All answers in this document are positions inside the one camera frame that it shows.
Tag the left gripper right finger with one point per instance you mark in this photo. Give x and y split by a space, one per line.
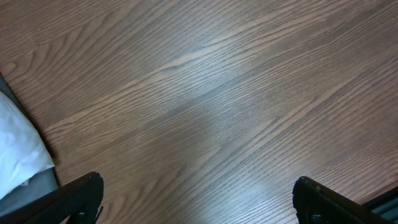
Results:
315 203

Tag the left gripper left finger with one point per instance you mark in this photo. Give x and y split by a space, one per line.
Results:
77 202

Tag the beige shorts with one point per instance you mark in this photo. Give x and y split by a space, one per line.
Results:
23 152

